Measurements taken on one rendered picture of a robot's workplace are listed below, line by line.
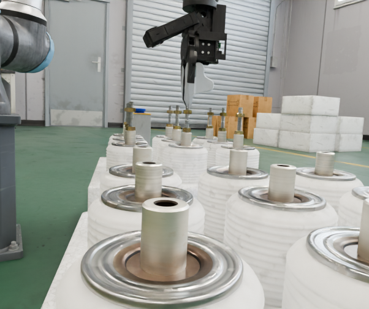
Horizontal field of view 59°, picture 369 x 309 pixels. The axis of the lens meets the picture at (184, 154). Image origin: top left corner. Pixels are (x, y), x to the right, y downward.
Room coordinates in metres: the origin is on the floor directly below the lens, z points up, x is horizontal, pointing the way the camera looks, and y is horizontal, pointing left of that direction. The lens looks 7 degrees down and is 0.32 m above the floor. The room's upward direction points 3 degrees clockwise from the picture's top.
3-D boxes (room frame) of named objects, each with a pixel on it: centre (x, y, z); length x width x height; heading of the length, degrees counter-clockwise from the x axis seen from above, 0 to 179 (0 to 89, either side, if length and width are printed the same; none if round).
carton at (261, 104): (4.88, -1.05, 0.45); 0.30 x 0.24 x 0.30; 26
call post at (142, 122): (1.08, 0.15, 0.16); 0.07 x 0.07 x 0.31; 12
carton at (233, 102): (4.69, -0.75, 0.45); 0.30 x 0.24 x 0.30; 30
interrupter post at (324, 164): (0.42, -0.18, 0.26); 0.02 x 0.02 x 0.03
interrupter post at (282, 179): (0.29, -0.09, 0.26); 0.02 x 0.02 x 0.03
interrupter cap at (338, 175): (0.42, -0.18, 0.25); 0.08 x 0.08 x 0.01
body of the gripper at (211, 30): (0.70, -0.02, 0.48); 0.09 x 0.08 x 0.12; 102
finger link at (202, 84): (0.69, -0.02, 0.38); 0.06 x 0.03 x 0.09; 101
